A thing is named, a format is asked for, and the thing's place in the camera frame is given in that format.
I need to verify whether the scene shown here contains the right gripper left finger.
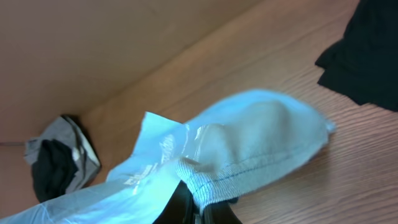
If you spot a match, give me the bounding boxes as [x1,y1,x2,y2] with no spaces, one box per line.
[154,181,195,224]

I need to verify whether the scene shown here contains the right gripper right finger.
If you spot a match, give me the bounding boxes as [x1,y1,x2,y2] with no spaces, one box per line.
[201,198,242,224]

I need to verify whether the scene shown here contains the light blue printed t-shirt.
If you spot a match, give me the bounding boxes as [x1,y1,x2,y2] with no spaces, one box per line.
[2,90,335,223]

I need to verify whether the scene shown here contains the folded black garment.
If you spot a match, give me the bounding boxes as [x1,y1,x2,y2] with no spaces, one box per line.
[31,139,78,203]

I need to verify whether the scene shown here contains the folded grey garment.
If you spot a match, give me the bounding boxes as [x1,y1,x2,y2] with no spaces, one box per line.
[24,115,101,194]

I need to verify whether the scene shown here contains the black t-shirt at right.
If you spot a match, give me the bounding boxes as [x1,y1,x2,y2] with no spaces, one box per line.
[315,0,397,111]

